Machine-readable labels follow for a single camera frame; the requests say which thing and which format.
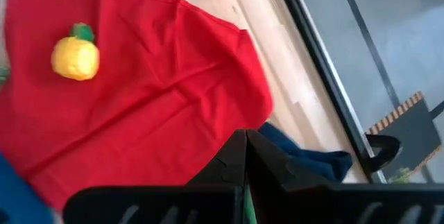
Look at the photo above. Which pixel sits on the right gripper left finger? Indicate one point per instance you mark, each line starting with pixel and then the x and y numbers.
pixel 215 196

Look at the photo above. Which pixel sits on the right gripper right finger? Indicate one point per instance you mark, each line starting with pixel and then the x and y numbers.
pixel 295 199

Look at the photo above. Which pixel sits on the yellow toy pepper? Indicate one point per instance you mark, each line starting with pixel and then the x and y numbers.
pixel 74 59

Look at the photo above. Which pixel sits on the teal plastic tupperware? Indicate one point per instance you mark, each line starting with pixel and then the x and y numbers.
pixel 17 196

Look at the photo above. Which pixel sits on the navy blue cloth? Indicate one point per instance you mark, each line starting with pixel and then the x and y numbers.
pixel 319 165

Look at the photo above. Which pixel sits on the black table clamp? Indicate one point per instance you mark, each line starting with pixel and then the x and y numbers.
pixel 385 149

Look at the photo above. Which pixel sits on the bushy green potted plant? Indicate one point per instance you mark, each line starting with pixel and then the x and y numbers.
pixel 401 176

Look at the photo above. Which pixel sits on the red cloth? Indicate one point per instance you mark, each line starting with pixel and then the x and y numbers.
pixel 156 78

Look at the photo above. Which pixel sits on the black orange-striped floor mat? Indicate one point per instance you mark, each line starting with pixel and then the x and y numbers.
pixel 416 130

